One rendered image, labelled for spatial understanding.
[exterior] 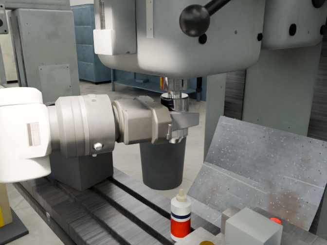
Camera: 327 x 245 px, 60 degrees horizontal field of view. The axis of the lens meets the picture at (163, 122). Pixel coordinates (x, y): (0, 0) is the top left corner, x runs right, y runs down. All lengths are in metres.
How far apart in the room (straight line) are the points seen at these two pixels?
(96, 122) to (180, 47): 0.15
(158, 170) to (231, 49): 2.18
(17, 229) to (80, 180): 1.64
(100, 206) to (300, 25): 0.56
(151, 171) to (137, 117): 2.16
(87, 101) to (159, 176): 2.17
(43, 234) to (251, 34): 2.09
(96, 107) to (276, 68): 0.50
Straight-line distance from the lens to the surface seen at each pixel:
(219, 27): 0.37
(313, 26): 0.58
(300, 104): 0.76
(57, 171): 0.85
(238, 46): 0.40
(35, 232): 2.35
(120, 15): 0.36
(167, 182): 2.58
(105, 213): 0.70
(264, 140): 0.79
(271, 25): 0.47
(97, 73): 7.76
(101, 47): 0.37
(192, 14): 0.28
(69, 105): 0.40
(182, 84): 0.44
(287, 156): 0.77
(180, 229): 0.59
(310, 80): 0.74
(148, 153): 2.48
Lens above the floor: 1.37
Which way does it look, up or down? 18 degrees down
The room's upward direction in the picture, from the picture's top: straight up
